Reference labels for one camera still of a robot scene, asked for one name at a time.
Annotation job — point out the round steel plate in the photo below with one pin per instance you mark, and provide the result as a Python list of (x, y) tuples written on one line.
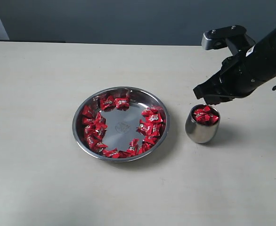
[(118, 123)]

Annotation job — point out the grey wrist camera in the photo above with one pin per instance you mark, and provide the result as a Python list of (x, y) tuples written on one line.
[(232, 37)]

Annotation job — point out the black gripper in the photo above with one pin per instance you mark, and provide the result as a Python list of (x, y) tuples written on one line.
[(239, 75)]

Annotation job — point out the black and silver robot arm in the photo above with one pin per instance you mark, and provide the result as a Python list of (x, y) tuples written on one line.
[(251, 64)]

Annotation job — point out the steel cup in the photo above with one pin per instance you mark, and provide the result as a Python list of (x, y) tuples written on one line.
[(202, 130)]

